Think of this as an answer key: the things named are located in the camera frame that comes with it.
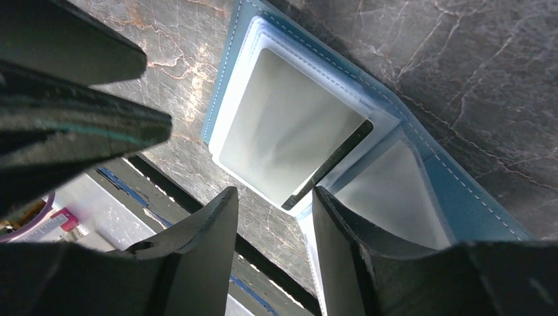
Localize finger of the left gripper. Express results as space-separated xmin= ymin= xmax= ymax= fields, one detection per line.
xmin=1 ymin=62 xmax=172 ymax=214
xmin=1 ymin=1 xmax=147 ymax=86

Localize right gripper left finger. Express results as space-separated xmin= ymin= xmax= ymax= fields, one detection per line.
xmin=1 ymin=186 xmax=238 ymax=315

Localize dark shiny credit card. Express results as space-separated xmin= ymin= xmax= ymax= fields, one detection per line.
xmin=281 ymin=120 xmax=374 ymax=211

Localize blue card holder wallet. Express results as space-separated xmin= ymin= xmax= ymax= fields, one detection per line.
xmin=201 ymin=1 xmax=530 ymax=315

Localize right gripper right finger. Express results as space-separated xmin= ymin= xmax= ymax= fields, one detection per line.
xmin=312 ymin=186 xmax=557 ymax=315

